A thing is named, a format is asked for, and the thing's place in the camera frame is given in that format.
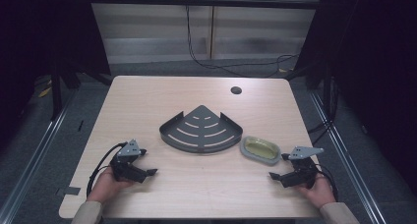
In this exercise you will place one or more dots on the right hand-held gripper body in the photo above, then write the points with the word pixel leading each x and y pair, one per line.
pixel 303 176

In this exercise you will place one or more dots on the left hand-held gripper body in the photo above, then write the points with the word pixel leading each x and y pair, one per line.
pixel 126 171

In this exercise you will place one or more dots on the person's right hand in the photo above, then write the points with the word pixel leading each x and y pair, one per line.
pixel 321 193

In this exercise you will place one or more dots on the person's left hand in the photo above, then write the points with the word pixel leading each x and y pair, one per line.
pixel 103 188

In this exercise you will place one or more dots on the grey soap dish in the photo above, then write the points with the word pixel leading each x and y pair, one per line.
pixel 260 150

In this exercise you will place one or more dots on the grey tape strip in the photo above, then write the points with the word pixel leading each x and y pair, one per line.
pixel 69 191

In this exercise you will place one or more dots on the dark grey metal corner shelf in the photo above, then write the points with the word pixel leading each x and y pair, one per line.
pixel 200 132

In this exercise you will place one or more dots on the small black pen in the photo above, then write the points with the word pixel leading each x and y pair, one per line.
pixel 80 125

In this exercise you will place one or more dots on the black metal stand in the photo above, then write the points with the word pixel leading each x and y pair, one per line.
pixel 56 96

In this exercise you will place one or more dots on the yellow tape piece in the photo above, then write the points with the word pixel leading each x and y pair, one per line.
pixel 45 92

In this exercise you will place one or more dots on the dark curtain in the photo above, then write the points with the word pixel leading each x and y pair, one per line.
pixel 42 34
pixel 370 70

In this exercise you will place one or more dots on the black horizontal bar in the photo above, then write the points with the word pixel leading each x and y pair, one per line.
pixel 203 2

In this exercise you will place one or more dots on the metal floor rail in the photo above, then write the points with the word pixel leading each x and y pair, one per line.
pixel 29 161
pixel 347 158

